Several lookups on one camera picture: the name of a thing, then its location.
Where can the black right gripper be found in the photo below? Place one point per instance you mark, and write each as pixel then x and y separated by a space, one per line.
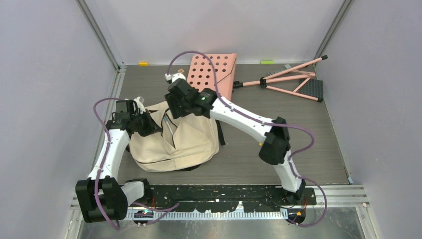
pixel 176 111

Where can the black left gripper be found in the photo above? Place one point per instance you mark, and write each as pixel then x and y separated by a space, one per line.
pixel 152 127

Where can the beige canvas backpack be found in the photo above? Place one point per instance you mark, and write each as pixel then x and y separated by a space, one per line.
pixel 195 141

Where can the white blue marker pen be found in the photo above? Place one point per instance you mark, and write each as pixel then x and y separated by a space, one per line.
pixel 165 119

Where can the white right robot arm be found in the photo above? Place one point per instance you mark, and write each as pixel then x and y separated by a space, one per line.
pixel 275 150

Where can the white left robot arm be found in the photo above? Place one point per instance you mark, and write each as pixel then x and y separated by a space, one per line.
pixel 100 196

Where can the pink perforated music stand tray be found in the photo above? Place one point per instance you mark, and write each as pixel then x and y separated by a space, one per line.
pixel 221 67

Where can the green block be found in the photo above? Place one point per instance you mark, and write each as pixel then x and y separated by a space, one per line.
pixel 266 62

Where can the pink folding tripod stand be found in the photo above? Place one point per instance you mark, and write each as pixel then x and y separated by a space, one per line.
pixel 294 73

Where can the grey lego strip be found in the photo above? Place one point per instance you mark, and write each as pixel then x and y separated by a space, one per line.
pixel 283 68

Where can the dark grey lego baseplate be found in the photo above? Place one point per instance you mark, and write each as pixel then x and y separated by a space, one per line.
pixel 313 88

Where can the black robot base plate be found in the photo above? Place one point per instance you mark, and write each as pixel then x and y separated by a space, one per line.
pixel 223 198

